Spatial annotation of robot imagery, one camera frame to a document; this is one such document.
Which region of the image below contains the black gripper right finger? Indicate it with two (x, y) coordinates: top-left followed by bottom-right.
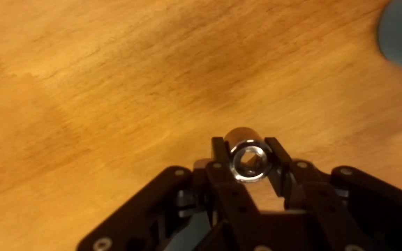
(264, 136), (402, 251)

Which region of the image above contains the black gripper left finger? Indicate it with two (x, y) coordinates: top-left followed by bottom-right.
(77, 138), (260, 251)

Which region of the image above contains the small silver metal socket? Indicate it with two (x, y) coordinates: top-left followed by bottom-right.
(225, 126), (271, 182)

